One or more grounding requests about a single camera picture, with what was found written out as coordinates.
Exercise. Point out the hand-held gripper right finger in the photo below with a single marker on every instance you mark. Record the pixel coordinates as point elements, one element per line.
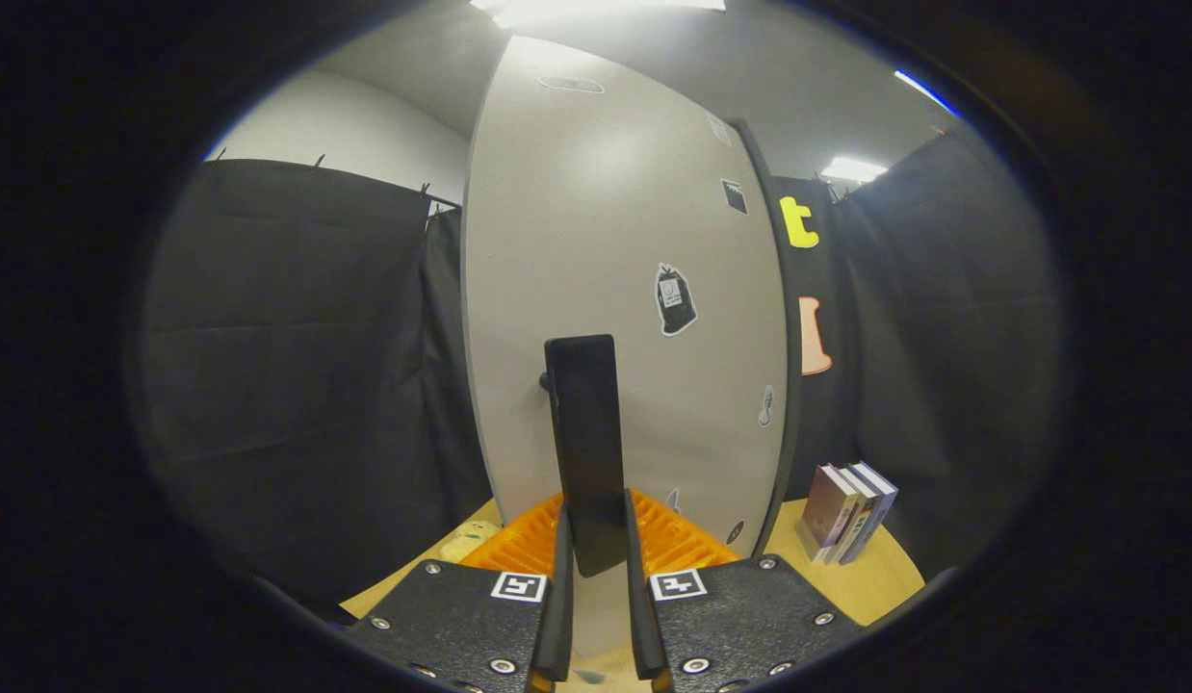
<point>639,616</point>

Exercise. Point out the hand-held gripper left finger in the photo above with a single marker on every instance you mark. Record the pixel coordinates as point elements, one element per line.
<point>564,616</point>

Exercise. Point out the light grey cabinet door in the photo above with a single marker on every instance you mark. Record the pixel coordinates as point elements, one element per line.
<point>596,212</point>

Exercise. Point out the yellow plush toy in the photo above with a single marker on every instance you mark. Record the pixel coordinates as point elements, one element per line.
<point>466,541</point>

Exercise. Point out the white cover book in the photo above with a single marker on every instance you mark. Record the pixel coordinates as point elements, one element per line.
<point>861,517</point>

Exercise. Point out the dark grey cabinet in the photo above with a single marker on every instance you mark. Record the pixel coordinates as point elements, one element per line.
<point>793,404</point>

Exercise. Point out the black backdrop cloth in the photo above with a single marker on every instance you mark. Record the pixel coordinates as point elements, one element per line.
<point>298,385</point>

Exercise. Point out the small ceiling light panel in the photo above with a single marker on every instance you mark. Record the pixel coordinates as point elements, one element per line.
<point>852,169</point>

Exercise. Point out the long ceiling light panel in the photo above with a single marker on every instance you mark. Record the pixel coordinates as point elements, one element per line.
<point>928,92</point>

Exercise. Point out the large ceiling light panel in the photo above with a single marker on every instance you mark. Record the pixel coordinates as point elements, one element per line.
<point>596,8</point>

